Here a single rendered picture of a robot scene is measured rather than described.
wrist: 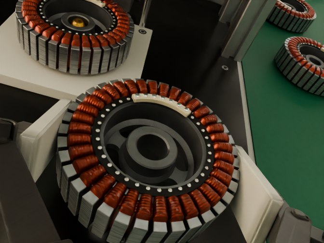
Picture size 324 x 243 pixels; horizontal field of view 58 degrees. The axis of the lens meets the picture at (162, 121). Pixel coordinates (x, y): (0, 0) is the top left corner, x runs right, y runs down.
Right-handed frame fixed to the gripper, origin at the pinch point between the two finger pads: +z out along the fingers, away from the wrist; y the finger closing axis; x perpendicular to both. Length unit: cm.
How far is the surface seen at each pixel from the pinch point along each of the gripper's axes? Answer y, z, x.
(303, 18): 25, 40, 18
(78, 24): -8.9, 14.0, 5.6
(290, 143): 18.0, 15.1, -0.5
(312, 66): 21.8, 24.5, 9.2
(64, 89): -7.9, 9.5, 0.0
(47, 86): -9.4, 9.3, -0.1
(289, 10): 22.1, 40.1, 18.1
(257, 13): 10.2, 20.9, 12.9
